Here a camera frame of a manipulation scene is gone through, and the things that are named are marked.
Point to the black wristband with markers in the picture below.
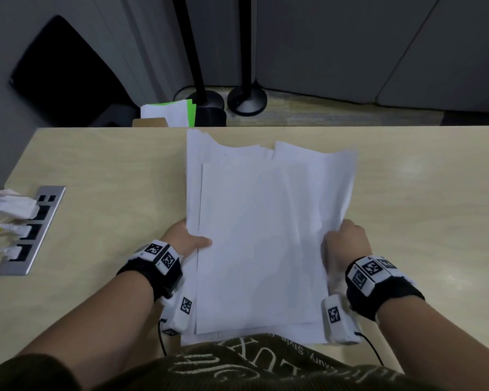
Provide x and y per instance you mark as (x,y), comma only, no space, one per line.
(391,293)
(146,272)

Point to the light wooden desk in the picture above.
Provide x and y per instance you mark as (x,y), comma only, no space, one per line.
(432,179)

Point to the dark green printed sweater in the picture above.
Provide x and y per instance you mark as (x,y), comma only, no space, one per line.
(248,370)

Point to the stack of white papers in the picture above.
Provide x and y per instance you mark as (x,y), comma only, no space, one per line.
(261,240)

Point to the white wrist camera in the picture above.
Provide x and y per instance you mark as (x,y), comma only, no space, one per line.
(179,317)
(338,325)

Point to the person's right forearm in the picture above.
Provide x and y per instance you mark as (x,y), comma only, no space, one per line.
(440,342)

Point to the person's right hand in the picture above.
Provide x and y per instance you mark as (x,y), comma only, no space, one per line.
(346,244)

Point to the person's left forearm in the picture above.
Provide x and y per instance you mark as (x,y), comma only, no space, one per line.
(98,321)

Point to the black left wristband with markers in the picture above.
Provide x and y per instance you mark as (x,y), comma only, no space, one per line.
(146,272)

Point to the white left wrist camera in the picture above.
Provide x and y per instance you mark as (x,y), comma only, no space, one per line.
(179,317)

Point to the white and green paper pile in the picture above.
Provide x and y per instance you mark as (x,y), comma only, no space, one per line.
(167,113)

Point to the black chair back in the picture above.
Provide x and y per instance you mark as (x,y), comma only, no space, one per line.
(65,77)

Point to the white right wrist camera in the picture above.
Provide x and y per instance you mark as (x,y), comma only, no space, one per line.
(338,325)

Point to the black right wristband with markers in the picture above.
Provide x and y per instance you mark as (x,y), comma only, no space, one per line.
(391,293)

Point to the brown cardboard box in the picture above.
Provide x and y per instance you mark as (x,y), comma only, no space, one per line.
(146,122)

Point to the silver desk socket panel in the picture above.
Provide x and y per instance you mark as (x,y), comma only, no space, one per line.
(24,266)

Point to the black stand with round base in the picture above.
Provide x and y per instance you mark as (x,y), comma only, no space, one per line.
(191,44)
(245,44)

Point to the person's left hand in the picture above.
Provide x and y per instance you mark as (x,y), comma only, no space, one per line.
(185,242)

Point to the white power adapter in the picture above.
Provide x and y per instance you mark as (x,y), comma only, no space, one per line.
(16,207)

